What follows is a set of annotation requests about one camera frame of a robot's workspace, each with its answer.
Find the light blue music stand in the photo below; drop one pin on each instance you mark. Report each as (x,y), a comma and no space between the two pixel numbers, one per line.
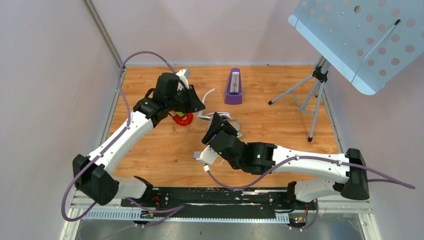
(372,60)

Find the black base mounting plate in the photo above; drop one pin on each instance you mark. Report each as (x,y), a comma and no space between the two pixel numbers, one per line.
(221,203)

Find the purple metronome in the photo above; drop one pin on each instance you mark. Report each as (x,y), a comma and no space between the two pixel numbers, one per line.
(233,91)

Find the aluminium frame rail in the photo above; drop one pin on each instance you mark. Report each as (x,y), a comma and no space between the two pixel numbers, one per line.
(331,214)

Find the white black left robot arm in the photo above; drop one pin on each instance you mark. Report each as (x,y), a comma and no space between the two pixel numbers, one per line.
(93,172)

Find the red plastic piece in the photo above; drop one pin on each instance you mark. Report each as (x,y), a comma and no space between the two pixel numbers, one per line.
(185,120)

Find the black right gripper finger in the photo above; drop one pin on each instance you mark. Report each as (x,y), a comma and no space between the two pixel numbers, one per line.
(228,128)
(214,127)

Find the flag pattern glasses case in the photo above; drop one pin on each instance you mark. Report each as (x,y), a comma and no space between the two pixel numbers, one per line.
(235,123)

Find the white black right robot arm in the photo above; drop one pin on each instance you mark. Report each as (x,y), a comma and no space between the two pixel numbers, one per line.
(341,174)

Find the green rectangular block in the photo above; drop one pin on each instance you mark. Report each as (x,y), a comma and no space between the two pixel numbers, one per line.
(180,114)

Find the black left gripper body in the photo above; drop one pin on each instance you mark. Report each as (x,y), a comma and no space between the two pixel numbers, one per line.
(181,101)

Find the white frame sunglasses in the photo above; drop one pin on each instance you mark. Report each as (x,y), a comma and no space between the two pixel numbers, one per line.
(209,116)

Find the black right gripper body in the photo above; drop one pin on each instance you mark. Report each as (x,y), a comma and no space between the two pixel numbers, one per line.
(234,165)

